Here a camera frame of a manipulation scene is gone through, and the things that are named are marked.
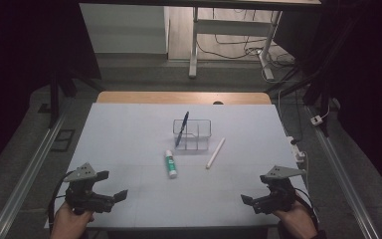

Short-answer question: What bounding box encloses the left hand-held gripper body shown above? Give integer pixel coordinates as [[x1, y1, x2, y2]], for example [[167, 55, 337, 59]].
[[63, 162, 117, 215]]

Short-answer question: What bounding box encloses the person's left hand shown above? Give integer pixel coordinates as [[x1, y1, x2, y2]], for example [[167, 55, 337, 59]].
[[49, 202, 94, 239]]

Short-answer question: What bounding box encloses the wooden table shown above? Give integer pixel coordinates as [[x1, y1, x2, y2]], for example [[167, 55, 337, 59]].
[[95, 91, 273, 106]]

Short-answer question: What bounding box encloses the person's right hand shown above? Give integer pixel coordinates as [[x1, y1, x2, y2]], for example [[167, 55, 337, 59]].
[[273, 200, 319, 239]]

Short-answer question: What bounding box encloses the dark curtain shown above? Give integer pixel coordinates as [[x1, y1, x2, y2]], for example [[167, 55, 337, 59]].
[[0, 0, 102, 180], [275, 0, 382, 200]]

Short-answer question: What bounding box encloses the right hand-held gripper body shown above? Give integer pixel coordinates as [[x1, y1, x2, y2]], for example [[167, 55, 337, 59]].
[[252, 164, 307, 215]]

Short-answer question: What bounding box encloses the clear plastic organizer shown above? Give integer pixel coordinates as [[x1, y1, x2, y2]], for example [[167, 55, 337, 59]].
[[172, 119, 213, 152]]

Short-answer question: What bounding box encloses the black metal stand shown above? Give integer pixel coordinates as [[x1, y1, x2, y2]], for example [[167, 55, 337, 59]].
[[48, 66, 78, 128], [265, 59, 332, 137]]

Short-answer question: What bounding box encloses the aluminium rail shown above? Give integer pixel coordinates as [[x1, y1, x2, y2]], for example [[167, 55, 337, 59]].
[[0, 99, 73, 239], [306, 106, 381, 239]]

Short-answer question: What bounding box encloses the black floor cable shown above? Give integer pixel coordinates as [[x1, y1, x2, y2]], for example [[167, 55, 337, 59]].
[[197, 8, 296, 68]]

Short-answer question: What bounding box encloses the white power strip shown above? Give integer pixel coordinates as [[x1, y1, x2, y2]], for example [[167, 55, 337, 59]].
[[286, 135, 307, 163]]

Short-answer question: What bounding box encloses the green and white glue stick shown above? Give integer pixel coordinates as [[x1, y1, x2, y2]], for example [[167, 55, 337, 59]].
[[164, 149, 178, 179]]

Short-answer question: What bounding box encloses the white desk frame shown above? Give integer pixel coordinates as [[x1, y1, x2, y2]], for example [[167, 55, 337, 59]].
[[188, 6, 284, 81]]

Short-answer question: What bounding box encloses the white pen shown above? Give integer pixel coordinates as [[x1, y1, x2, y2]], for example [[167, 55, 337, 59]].
[[205, 137, 226, 169]]

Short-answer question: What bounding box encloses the blue pen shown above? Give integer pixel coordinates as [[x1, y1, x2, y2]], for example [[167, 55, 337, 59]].
[[174, 111, 190, 148]]

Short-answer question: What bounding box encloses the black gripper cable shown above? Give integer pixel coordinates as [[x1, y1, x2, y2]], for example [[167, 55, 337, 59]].
[[48, 170, 76, 233], [294, 188, 320, 230]]

